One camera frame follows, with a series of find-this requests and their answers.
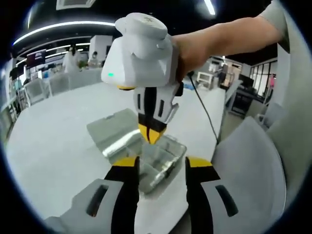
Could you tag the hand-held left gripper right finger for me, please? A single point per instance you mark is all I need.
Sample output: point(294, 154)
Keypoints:
point(195, 207)

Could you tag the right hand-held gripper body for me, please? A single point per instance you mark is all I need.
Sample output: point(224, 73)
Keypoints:
point(139, 58)

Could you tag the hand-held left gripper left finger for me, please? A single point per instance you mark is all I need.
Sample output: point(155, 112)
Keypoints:
point(122, 195)

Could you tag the clear plastic compartment box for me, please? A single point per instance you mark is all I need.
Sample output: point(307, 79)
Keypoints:
point(109, 126)

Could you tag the short clear plastic divider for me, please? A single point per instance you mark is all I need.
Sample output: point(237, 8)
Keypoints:
point(156, 153)

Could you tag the person's right hand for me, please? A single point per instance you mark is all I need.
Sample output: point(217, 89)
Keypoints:
point(190, 56)

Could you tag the white open cube shelf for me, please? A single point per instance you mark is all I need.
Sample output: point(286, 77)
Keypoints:
point(206, 80)

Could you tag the white mesh office chair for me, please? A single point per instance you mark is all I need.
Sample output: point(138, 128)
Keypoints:
point(59, 84)
point(35, 92)

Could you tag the ceiling air vent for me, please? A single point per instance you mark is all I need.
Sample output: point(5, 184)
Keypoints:
point(75, 4)

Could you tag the red-lit display screen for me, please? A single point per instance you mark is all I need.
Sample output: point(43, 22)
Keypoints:
point(36, 58)

